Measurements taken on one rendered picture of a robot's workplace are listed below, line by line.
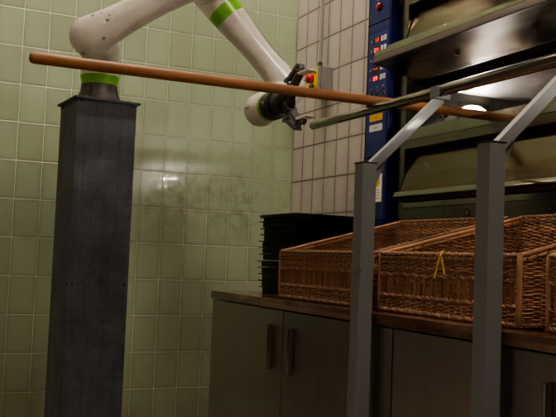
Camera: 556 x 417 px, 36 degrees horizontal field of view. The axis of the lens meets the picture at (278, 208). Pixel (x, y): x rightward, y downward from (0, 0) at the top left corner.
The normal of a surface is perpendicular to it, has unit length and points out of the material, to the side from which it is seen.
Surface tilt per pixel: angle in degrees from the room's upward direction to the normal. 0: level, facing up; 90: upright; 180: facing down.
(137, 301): 90
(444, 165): 70
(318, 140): 90
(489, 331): 90
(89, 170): 90
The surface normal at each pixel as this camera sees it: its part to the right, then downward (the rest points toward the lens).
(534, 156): -0.84, -0.40
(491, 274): 0.43, -0.04
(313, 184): -0.90, -0.06
